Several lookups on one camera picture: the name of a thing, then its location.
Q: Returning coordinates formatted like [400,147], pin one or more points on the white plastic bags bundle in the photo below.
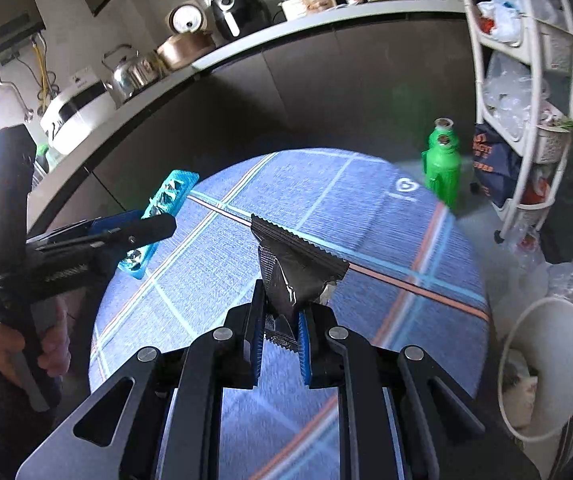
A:
[503,20]

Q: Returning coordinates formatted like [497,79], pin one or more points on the teal blister pack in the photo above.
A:
[171,192]

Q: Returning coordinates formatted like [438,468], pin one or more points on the green cap bottle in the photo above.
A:
[42,152]

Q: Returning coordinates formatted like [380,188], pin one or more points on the clear plastic bag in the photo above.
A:
[571,282]

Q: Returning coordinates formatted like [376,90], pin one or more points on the white storage rack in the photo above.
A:
[558,50]

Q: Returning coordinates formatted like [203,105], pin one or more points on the large white black cooker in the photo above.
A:
[79,115]

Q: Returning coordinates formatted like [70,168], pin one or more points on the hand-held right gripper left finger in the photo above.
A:
[255,340]

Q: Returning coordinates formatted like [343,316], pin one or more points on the dark kitchen counter cabinet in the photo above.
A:
[316,85]

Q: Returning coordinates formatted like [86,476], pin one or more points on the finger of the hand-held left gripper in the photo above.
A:
[111,220]
[151,227]

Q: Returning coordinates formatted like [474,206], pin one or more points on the green thermos bottle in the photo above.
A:
[441,165]

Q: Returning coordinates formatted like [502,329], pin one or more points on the white trash bin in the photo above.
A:
[566,360]

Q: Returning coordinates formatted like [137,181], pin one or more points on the blue plaid tablecloth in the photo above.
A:
[366,240]

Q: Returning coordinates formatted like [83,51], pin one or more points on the clear plastic bags bundle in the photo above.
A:
[511,100]

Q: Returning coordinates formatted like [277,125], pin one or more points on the red white plastic bag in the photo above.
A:
[526,245]
[536,190]

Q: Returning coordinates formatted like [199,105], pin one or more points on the steel kettle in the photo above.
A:
[131,77]

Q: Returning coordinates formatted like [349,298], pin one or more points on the black air fryer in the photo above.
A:
[239,12]

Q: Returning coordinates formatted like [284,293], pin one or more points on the dark blue sack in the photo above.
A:
[493,165]

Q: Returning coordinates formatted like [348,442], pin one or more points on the dark foil wrapper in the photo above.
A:
[291,270]

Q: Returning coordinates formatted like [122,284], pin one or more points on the person's left hand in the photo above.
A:
[54,340]

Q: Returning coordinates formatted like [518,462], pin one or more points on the small white rice cooker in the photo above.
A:
[186,20]

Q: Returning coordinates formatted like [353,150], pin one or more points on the white wall socket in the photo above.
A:
[84,76]

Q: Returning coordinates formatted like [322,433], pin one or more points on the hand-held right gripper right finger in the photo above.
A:
[304,345]

